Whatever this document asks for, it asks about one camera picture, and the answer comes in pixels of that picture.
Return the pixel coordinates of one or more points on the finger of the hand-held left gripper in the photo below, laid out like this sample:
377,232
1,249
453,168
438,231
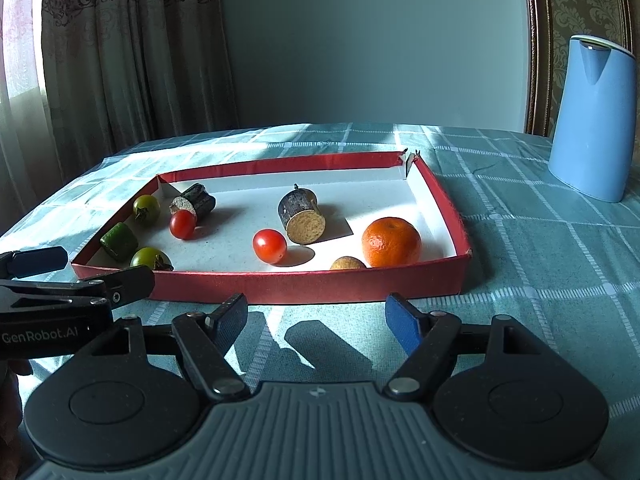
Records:
130,282
40,262

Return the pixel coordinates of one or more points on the red cardboard tray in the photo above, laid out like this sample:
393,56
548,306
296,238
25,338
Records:
245,195

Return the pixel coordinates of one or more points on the small brown fruit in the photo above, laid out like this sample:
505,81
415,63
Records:
347,263

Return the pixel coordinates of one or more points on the patterned curtain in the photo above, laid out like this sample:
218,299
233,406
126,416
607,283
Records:
125,60

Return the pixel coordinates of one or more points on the blue kettle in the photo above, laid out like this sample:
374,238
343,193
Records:
590,125

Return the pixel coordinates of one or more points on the green tomato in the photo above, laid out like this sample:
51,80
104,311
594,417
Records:
146,207
147,259

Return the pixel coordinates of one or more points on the person's left hand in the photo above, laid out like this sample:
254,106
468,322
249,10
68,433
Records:
10,410

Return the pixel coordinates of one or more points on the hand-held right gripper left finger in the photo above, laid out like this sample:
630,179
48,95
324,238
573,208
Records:
229,321

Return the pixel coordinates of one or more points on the dark wooden wall moulding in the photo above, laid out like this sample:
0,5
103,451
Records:
535,60

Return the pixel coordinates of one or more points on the red cherry tomato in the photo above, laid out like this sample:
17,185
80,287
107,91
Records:
182,224
270,246

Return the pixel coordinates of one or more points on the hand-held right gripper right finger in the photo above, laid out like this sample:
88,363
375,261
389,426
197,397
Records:
402,322

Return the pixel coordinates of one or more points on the orange mandarin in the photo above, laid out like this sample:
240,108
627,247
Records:
391,241

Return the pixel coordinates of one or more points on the green cucumber piece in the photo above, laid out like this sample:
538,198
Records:
119,241

